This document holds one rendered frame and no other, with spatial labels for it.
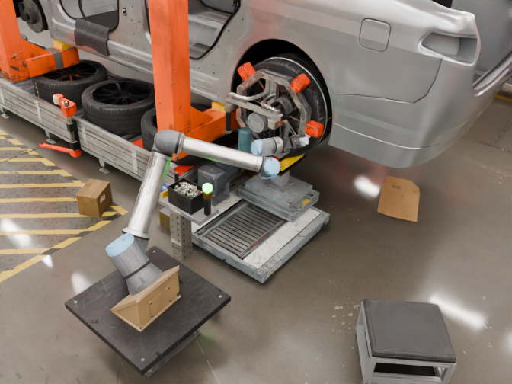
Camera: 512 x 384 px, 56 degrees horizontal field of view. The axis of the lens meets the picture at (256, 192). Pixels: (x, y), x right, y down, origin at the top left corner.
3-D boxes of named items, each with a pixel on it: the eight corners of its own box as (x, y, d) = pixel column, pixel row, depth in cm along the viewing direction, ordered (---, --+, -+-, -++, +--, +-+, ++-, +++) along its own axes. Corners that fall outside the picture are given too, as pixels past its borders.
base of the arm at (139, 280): (143, 291, 230) (132, 273, 229) (125, 299, 243) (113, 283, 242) (170, 269, 244) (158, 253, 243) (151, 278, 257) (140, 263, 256)
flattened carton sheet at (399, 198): (420, 185, 408) (421, 182, 406) (416, 222, 364) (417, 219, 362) (384, 178, 415) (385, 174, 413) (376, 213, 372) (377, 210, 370)
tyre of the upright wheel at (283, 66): (309, 163, 348) (357, 96, 301) (291, 177, 332) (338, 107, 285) (244, 104, 361) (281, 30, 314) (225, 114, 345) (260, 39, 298)
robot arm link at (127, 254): (121, 280, 234) (100, 249, 233) (125, 273, 251) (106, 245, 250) (148, 261, 236) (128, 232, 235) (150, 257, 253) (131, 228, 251)
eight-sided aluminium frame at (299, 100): (305, 162, 316) (315, 84, 286) (299, 167, 312) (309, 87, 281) (240, 136, 342) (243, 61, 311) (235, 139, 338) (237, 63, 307)
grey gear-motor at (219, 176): (250, 191, 373) (252, 152, 354) (214, 216, 345) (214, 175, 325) (232, 183, 382) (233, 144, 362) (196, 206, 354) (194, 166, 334)
